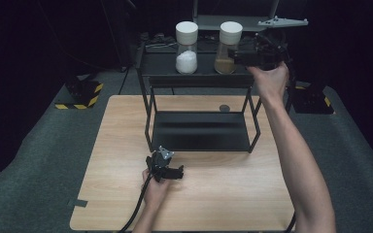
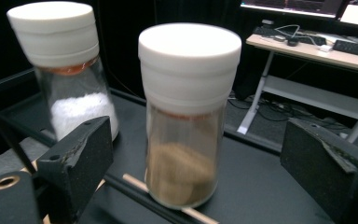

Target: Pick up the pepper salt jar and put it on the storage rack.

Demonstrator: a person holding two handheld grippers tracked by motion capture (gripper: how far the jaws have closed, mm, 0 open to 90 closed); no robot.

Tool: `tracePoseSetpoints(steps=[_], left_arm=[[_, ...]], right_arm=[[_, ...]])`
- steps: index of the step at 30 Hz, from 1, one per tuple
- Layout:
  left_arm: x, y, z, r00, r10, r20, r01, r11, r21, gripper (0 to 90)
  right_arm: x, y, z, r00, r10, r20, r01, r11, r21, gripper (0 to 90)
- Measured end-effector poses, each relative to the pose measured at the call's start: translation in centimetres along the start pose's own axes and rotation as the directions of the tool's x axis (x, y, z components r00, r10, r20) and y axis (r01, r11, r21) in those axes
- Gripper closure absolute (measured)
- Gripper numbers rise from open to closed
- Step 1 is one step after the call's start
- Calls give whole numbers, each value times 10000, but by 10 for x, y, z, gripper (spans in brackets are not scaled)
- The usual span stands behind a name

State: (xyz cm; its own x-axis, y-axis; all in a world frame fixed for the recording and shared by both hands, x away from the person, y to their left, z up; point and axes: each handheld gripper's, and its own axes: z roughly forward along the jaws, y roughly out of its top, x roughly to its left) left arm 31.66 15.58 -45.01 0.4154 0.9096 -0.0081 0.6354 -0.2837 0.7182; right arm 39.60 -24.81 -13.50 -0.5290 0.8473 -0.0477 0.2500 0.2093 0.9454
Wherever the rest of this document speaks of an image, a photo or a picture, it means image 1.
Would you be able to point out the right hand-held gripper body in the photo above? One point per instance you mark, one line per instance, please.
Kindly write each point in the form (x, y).
(270, 48)

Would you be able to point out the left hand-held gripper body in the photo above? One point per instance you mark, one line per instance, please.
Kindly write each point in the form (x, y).
(158, 166)

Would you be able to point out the jar of brown powder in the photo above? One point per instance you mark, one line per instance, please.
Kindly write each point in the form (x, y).
(227, 42)

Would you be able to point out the black metal shelf rack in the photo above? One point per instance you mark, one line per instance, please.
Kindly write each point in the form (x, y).
(200, 129)

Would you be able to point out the jar of white granules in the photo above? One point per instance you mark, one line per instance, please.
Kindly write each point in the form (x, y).
(186, 48)

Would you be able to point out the person's left hand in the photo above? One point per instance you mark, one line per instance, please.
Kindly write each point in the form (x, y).
(157, 194)

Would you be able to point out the person's right hand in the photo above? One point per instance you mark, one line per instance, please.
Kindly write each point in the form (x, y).
(270, 82)

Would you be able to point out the grey round table grommet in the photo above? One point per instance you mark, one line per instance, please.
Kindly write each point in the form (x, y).
(224, 108)

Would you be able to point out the black yellow-striped stand base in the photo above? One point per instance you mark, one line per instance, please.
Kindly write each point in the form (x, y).
(314, 102)
(82, 92)

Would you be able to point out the grey tape piece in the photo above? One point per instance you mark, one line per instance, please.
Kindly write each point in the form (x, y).
(77, 203)

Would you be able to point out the grey metal frame stand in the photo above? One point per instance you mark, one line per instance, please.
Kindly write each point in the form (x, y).
(213, 22)

